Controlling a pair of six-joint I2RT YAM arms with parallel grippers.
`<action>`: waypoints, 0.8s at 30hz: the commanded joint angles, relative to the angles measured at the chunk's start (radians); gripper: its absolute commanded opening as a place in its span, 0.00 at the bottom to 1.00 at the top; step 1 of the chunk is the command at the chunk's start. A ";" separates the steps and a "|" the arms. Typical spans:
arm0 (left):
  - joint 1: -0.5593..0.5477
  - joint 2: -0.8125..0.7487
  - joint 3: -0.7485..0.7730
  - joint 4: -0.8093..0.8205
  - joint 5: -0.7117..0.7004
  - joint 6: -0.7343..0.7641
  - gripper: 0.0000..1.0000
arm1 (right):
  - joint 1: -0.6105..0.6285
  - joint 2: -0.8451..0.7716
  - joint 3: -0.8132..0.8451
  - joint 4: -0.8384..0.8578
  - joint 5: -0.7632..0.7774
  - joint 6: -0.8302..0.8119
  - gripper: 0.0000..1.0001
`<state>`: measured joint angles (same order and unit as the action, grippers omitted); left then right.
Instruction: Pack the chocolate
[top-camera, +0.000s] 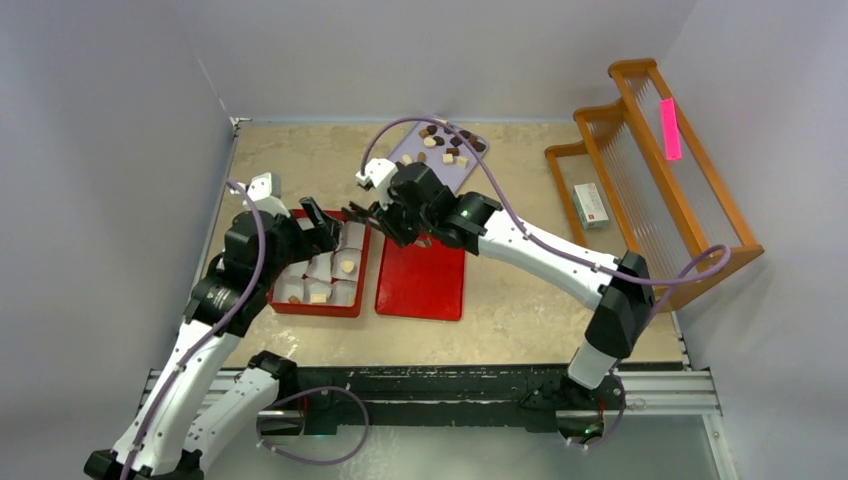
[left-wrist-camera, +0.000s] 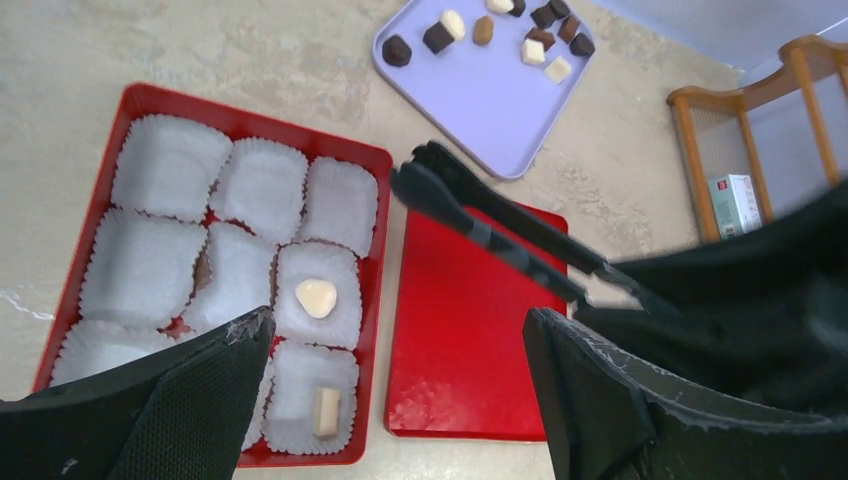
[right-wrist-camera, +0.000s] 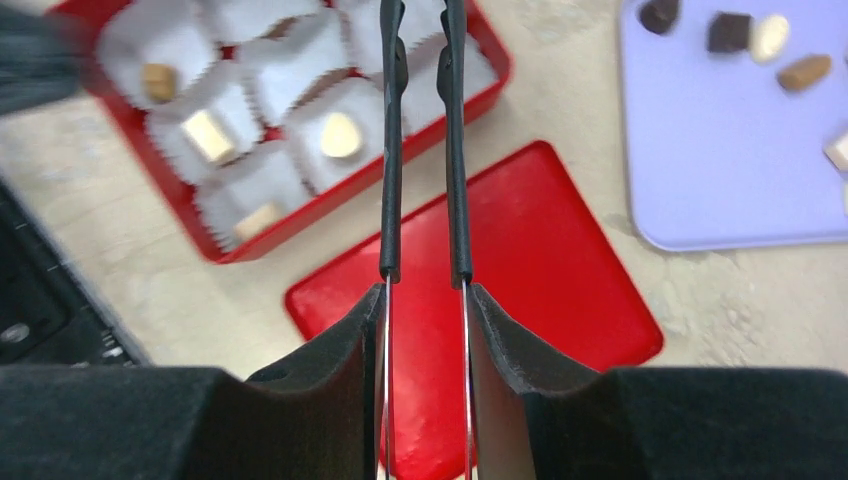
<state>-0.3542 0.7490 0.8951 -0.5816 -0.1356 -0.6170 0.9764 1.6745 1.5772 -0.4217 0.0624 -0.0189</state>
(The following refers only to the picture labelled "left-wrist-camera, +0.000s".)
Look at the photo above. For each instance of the dark square chocolate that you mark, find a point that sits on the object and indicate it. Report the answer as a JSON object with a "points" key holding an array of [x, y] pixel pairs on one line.
{"points": [[437, 37]]}

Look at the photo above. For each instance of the red box lid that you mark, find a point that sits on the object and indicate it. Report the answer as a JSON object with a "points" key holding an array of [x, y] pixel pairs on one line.
{"points": [[458, 366]]}

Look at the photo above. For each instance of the black metal tongs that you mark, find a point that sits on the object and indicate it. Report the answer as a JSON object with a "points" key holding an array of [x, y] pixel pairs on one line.
{"points": [[435, 183]]}

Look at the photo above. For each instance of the dark round chocolate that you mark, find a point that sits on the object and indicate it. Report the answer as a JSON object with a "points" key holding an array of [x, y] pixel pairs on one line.
{"points": [[396, 52]]}

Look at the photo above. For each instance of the cream rectangular chocolate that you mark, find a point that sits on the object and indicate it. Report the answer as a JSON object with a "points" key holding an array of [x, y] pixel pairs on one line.
{"points": [[326, 412]]}

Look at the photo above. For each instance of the orange wooden rack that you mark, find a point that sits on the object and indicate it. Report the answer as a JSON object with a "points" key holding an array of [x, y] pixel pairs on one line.
{"points": [[787, 132]]}

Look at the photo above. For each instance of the red chocolate box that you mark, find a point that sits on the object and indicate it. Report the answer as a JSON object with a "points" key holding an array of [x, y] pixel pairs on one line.
{"points": [[201, 213]]}

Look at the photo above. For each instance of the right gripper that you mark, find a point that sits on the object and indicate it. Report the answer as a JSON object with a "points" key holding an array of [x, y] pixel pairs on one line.
{"points": [[761, 317]]}

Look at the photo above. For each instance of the cream heart chocolate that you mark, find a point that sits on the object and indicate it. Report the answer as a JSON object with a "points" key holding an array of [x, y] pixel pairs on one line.
{"points": [[317, 297]]}

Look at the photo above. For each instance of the lavender tray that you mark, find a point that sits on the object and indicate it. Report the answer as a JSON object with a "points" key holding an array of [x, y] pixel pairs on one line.
{"points": [[496, 108]]}

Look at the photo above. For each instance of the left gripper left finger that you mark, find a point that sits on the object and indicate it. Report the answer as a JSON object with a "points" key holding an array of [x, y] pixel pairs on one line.
{"points": [[181, 413]]}

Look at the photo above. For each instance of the small white carton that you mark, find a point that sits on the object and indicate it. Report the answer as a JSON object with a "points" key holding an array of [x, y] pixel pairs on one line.
{"points": [[735, 205]]}

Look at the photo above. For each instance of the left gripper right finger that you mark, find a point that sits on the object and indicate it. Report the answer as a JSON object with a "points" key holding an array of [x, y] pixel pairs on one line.
{"points": [[608, 414]]}

